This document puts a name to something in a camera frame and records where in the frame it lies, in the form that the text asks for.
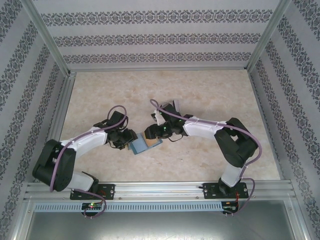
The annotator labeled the purple cable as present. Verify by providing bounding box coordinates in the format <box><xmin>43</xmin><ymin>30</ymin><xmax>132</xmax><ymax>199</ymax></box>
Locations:
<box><xmin>149</xmin><ymin>99</ymin><xmax>263</xmax><ymax>216</ymax></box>
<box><xmin>49</xmin><ymin>104</ymin><xmax>130</xmax><ymax>218</ymax></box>

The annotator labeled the aluminium frame post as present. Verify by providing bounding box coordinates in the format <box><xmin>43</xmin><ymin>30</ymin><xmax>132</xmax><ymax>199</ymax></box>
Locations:
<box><xmin>21</xmin><ymin>0</ymin><xmax>71</xmax><ymax>78</ymax></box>
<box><xmin>246</xmin><ymin>0</ymin><xmax>292</xmax><ymax>71</ymax></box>

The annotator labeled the aluminium mounting rail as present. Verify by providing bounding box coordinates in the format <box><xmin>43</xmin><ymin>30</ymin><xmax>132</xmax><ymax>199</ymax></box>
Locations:
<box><xmin>23</xmin><ymin>181</ymin><xmax>294</xmax><ymax>201</ymax></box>

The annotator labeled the aluminium frame crossbar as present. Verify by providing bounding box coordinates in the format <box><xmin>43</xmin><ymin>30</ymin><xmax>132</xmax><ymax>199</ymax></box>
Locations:
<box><xmin>67</xmin><ymin>66</ymin><xmax>248</xmax><ymax>74</ymax></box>

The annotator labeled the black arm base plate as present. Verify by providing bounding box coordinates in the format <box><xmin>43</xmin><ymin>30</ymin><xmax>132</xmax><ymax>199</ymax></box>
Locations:
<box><xmin>202</xmin><ymin>182</ymin><xmax>250</xmax><ymax>200</ymax></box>
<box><xmin>69</xmin><ymin>183</ymin><xmax>116</xmax><ymax>201</ymax></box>

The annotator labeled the grey metal panel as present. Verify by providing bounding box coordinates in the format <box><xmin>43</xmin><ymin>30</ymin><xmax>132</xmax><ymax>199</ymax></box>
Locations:
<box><xmin>24</xmin><ymin>211</ymin><xmax>305</xmax><ymax>240</ymax></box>

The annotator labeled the blue card holder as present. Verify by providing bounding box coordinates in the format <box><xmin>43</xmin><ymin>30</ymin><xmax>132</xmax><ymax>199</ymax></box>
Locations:
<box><xmin>128</xmin><ymin>132</ymin><xmax>164</xmax><ymax>156</ymax></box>

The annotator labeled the grey slotted cable duct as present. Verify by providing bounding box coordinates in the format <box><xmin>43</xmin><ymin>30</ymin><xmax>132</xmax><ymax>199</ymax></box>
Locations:
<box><xmin>33</xmin><ymin>201</ymin><xmax>223</xmax><ymax>213</ymax></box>

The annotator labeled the aluminium side rail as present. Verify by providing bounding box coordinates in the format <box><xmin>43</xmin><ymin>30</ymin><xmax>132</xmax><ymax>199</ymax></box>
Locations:
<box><xmin>34</xmin><ymin>72</ymin><xmax>77</xmax><ymax>183</ymax></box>

